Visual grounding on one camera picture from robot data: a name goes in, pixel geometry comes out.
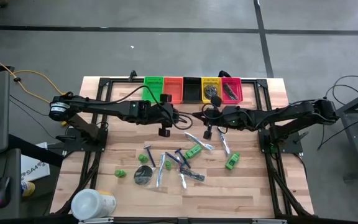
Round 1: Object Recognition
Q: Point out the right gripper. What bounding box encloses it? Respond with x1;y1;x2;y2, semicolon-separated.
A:
193;95;229;140

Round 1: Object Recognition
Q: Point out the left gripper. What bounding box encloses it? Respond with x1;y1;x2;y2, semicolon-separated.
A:
152;93;188;138

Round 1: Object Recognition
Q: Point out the round black item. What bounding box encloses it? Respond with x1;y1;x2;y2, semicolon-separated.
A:
132;164;155;187
203;84;219;100

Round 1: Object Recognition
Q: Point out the toothbrush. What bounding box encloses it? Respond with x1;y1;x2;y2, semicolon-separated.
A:
176;161;188;190
183;131;214;152
218;129;231;156
155;152;167;189

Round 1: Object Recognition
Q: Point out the long black comb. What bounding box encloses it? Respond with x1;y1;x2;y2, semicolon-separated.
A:
223;83;234;100

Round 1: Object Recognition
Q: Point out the blue disposable razor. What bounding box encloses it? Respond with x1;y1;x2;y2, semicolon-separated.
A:
165;151;183;166
143;144;157;168
174;148;191;169

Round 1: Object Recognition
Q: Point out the orange plastic basket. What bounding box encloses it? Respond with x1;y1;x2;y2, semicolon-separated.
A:
162;77;185;104

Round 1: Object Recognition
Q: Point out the black plastic basket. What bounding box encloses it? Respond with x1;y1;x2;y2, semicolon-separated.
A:
182;77;203;104

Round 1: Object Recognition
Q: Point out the yellow plastic basket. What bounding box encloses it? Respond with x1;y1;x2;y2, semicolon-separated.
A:
201;77;223;104

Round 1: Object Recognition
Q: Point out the green plastic basket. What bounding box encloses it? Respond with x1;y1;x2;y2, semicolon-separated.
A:
142;76;165;103

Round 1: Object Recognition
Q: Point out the red plastic basket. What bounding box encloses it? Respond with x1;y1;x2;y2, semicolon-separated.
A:
221;77;244;105

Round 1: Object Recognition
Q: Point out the white wipes canister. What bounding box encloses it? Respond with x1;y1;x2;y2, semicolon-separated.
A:
70;188;117;222

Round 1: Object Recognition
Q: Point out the white cardboard box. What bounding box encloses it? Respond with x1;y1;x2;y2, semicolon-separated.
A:
20;142;51;182

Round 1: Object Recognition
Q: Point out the black metal side stand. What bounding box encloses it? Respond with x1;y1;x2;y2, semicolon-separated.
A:
323;85;358;182

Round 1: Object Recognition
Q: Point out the yellow capped bottle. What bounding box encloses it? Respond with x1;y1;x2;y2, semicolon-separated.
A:
20;180;36;197

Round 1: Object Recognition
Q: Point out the dark grey side desk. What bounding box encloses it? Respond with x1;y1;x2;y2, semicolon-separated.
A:
0;148;23;220

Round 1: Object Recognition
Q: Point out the black computer mouse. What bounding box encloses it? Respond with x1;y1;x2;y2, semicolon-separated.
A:
0;176;12;208

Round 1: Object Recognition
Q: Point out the black metal table frame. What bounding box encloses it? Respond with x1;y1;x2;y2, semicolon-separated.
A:
54;70;315;218

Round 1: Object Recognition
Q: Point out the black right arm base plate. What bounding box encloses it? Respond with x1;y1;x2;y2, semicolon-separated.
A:
257;128;305;156

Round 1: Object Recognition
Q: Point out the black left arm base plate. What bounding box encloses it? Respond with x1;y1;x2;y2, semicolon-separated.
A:
62;126;109;153

